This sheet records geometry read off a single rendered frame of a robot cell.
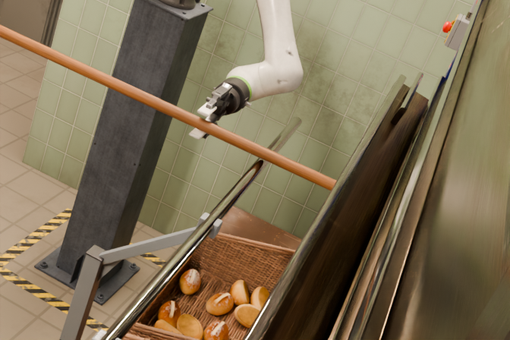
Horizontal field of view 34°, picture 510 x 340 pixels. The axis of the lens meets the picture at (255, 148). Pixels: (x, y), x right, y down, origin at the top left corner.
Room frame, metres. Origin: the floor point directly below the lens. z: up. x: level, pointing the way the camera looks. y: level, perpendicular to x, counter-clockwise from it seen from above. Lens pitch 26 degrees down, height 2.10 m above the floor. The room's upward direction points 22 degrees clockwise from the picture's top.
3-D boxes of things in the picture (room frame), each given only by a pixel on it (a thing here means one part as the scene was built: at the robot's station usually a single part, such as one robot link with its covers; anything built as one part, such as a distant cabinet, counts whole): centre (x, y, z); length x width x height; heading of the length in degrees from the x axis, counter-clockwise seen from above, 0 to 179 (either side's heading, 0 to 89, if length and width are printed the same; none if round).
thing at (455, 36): (2.76, -0.50, 1.46); 0.10 x 0.07 x 0.10; 171
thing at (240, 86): (2.14, 0.11, 1.20); 0.12 x 0.06 x 0.09; 82
